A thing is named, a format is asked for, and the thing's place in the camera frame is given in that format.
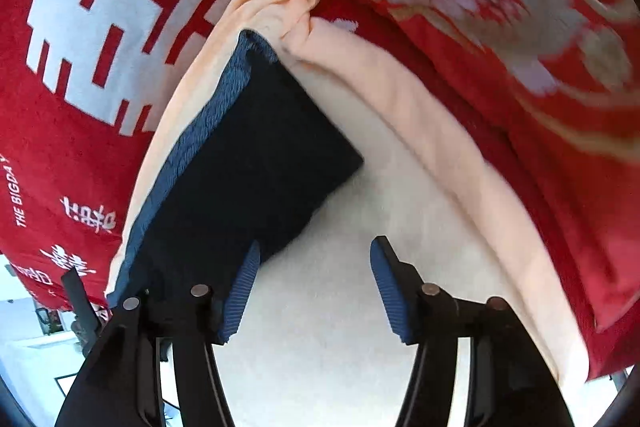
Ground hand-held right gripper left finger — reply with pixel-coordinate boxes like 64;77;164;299
54;239;262;427

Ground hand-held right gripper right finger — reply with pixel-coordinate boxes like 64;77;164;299
369;235;577;427

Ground black pants with blue waistband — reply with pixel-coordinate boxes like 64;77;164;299
106;30;365;344

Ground peach cloth sheet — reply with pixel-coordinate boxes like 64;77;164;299
105;0;591;427

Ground black stand bar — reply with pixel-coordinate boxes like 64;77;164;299
60;266;110;350

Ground red blanket with white print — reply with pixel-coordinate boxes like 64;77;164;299
0;0;286;313

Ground red floral quilt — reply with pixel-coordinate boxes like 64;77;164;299
257;0;640;380

